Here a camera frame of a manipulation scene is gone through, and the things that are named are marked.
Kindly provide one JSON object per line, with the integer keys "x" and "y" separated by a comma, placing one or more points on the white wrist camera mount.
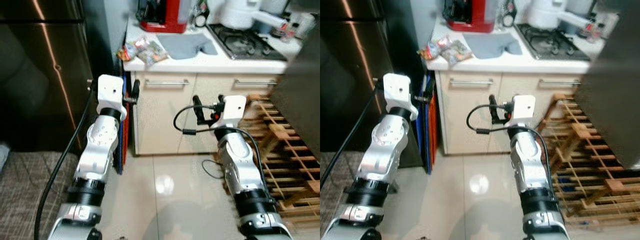
{"x": 397, "y": 91}
{"x": 233, "y": 110}
{"x": 110, "y": 92}
{"x": 522, "y": 109}

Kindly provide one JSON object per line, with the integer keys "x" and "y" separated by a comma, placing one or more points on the blue flat board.
{"x": 426, "y": 140}
{"x": 120, "y": 155}

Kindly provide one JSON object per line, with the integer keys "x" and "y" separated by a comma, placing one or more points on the dark glossy fridge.
{"x": 355, "y": 65}
{"x": 40, "y": 70}

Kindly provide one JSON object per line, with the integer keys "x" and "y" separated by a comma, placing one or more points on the red coffee machine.
{"x": 162, "y": 17}
{"x": 470, "y": 17}

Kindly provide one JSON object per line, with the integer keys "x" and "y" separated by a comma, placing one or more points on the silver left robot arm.
{"x": 97, "y": 145}
{"x": 381, "y": 145}

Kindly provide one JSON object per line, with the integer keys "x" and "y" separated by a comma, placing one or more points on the wooden slatted rack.
{"x": 585, "y": 170}
{"x": 287, "y": 150}

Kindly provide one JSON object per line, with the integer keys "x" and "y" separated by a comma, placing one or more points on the black gas stove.
{"x": 550, "y": 44}
{"x": 245, "y": 44}

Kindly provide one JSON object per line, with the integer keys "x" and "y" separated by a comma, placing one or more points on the white kitchen appliance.
{"x": 242, "y": 12}
{"x": 547, "y": 12}

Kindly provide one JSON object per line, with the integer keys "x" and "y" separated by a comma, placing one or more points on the black round timer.
{"x": 200, "y": 19}
{"x": 508, "y": 19}

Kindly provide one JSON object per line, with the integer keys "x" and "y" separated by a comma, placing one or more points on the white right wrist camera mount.
{"x": 233, "y": 110}
{"x": 522, "y": 109}

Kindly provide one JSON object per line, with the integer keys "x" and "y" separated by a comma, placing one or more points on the colourful snack packet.
{"x": 430, "y": 51}
{"x": 152, "y": 51}
{"x": 126, "y": 52}
{"x": 456, "y": 51}

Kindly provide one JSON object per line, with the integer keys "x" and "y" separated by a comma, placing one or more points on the cream kitchen counter cabinet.
{"x": 467, "y": 120}
{"x": 165, "y": 120}

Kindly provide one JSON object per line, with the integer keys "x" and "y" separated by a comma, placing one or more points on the grey patterned rug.
{"x": 27, "y": 190}
{"x": 337, "y": 200}

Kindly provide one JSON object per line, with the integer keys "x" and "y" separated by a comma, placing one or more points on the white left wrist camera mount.
{"x": 397, "y": 91}
{"x": 110, "y": 92}

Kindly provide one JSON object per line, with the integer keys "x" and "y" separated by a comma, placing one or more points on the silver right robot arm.
{"x": 530, "y": 165}
{"x": 241, "y": 165}

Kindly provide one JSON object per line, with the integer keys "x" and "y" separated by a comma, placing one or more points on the orange flat board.
{"x": 126, "y": 135}
{"x": 434, "y": 130}

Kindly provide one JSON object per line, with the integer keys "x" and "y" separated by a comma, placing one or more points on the dark open fridge door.
{"x": 612, "y": 90}
{"x": 300, "y": 100}

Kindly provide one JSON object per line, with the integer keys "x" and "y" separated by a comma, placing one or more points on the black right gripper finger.
{"x": 494, "y": 108}
{"x": 198, "y": 109}

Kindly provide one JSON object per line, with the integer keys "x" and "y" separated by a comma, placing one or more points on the grey cloth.
{"x": 491, "y": 45}
{"x": 185, "y": 45}

